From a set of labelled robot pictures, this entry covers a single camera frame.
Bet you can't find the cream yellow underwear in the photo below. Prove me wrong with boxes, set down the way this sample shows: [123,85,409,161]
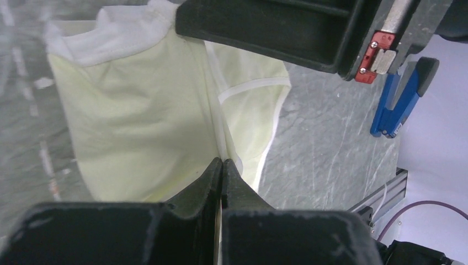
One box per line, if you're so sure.
[44,1,291,202]

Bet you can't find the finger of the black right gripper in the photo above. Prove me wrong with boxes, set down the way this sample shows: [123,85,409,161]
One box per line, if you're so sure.
[175,0,365,73]

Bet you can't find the blue black handheld device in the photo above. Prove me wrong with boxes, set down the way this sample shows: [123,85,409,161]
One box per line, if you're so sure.
[370,57,440,139]

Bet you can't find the aluminium frame rail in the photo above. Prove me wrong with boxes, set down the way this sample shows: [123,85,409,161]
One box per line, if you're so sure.
[348,168,408,239]

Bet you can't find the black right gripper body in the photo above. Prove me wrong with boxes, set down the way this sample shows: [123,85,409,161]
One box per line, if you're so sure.
[338,1,454,83]

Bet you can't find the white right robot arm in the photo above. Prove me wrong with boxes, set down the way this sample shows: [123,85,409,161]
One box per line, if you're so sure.
[175,1,467,264]

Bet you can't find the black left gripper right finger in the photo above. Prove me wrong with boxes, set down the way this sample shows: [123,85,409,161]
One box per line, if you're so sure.
[221,160,382,264]

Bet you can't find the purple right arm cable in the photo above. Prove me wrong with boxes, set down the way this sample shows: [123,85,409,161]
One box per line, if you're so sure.
[376,200,468,243]

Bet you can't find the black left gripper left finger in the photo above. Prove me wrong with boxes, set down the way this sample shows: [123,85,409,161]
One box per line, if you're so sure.
[1,158,223,264]

